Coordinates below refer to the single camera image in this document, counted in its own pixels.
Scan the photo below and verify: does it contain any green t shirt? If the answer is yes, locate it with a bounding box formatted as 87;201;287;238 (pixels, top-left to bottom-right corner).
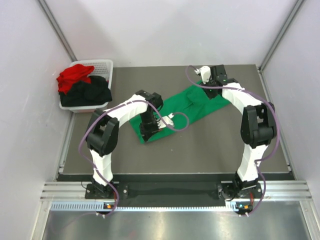
129;85;230;144

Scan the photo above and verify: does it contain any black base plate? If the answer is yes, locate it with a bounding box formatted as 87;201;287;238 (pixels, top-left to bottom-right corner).
85;181;262;200

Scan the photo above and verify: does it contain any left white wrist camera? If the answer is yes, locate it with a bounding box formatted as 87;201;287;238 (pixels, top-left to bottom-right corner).
157;113;175;129

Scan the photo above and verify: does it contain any red t shirt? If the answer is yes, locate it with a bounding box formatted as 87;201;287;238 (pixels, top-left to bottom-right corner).
56;64;95;95

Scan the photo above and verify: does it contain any aluminium frame rail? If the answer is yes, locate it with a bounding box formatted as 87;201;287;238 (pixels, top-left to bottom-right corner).
40;180;312;201

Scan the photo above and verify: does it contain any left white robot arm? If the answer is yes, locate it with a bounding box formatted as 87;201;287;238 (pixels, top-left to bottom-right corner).
85;90;174;199

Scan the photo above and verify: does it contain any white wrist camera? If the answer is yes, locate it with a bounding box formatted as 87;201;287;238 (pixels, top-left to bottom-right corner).
194;65;212;84
157;113;175;129

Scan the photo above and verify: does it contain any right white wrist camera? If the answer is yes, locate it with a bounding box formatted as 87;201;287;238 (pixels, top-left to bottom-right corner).
194;65;212;84

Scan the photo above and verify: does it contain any black t shirt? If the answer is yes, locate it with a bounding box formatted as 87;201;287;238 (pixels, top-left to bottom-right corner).
59;75;113;107

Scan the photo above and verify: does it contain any white slotted cable duct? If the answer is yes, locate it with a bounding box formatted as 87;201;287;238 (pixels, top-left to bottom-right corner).
50;201;252;212

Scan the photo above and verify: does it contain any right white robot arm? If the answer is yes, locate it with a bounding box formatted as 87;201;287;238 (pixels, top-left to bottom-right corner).
199;65;277;200

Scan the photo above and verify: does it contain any white plastic basket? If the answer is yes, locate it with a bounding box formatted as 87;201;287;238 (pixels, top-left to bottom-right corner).
59;59;114;113

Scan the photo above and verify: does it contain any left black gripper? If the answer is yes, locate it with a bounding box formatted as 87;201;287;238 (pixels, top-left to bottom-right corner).
138;111;162;143

